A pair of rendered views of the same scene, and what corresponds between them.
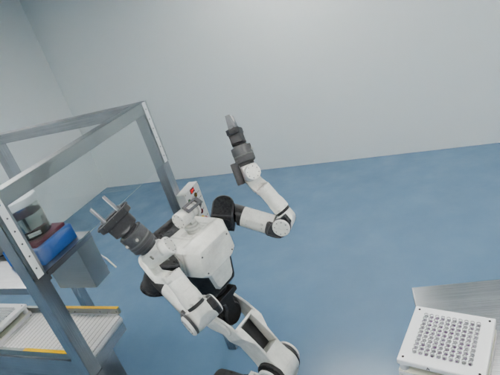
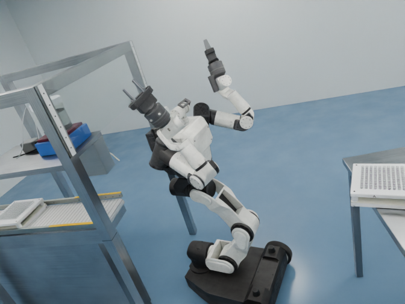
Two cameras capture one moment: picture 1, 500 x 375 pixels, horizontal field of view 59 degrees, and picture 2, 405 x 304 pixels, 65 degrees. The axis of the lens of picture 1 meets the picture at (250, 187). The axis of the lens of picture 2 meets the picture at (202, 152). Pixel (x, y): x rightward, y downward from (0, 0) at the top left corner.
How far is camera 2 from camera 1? 0.47 m
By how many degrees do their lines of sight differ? 7
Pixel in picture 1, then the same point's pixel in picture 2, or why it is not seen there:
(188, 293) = (197, 155)
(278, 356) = (246, 218)
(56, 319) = (85, 190)
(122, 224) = (147, 101)
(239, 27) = (175, 12)
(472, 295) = (386, 157)
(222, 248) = (205, 137)
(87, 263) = (100, 154)
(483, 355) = not seen: outside the picture
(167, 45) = (120, 26)
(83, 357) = (104, 222)
